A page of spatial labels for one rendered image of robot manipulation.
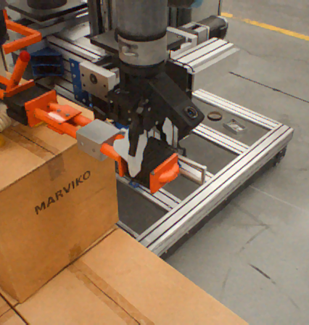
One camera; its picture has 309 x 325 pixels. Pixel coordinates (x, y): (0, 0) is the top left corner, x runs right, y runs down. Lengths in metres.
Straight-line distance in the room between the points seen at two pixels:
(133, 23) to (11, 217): 0.59
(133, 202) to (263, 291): 0.70
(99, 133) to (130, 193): 1.16
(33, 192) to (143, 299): 0.43
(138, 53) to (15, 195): 0.51
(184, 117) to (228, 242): 1.46
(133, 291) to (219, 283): 0.76
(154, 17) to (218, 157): 1.64
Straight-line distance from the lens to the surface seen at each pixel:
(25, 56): 0.91
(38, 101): 0.94
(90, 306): 1.20
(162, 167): 0.72
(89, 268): 1.27
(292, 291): 1.96
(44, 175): 1.02
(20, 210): 1.03
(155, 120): 0.70
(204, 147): 2.25
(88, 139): 0.81
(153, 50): 0.63
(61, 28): 1.72
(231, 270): 1.95
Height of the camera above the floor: 1.56
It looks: 39 degrees down
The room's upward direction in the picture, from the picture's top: straight up
